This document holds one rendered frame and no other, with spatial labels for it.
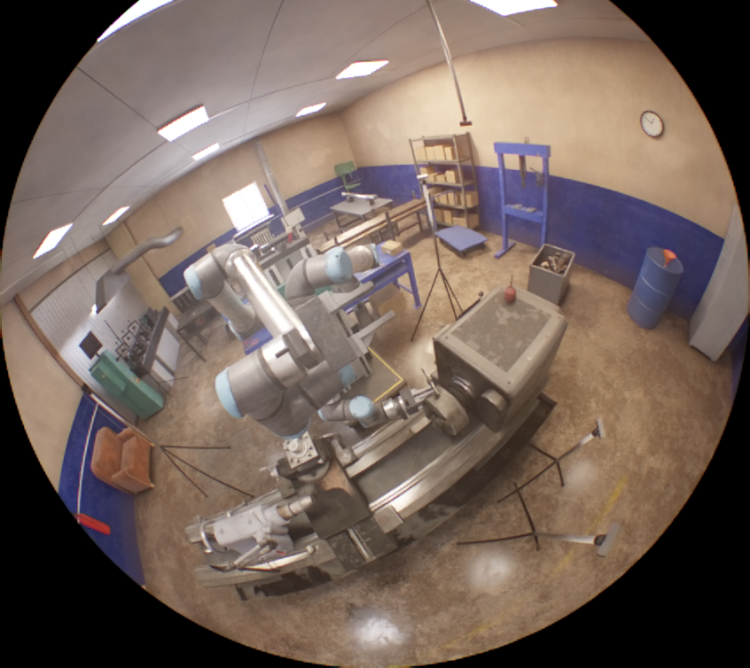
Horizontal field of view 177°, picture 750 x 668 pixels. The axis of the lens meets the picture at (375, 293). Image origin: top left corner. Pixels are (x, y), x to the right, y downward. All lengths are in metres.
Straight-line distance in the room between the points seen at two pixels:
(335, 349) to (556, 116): 3.84
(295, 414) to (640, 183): 3.90
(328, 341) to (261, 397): 0.15
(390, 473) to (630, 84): 4.41
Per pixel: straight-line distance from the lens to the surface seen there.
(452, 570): 2.31
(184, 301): 5.03
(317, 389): 0.50
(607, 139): 3.78
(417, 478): 1.41
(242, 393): 0.43
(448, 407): 1.13
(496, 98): 4.31
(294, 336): 0.36
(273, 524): 1.36
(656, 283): 3.44
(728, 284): 3.79
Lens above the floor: 2.24
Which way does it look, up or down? 36 degrees down
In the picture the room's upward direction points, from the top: 19 degrees counter-clockwise
